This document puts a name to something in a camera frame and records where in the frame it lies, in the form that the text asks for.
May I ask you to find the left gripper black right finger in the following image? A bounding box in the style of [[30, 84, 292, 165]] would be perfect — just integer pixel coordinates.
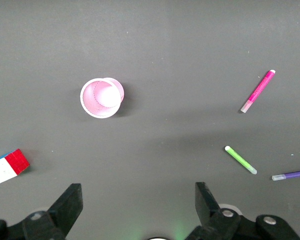
[[186, 181, 300, 240]]

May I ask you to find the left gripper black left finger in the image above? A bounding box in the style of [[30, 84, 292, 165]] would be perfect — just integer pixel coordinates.
[[0, 183, 84, 240]]

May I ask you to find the pink marker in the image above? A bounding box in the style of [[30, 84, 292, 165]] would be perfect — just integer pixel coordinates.
[[240, 69, 277, 114]]

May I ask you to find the green marker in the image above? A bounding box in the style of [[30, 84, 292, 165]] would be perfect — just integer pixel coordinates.
[[224, 145, 258, 175]]

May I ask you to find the rubiks cube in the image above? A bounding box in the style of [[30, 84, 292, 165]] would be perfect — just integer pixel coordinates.
[[0, 148, 31, 185]]

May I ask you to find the purple marker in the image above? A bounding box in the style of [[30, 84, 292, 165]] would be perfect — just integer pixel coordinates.
[[271, 169, 300, 182]]

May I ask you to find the pink mesh cup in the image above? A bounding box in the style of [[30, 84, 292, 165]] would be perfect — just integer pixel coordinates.
[[79, 77, 125, 119]]

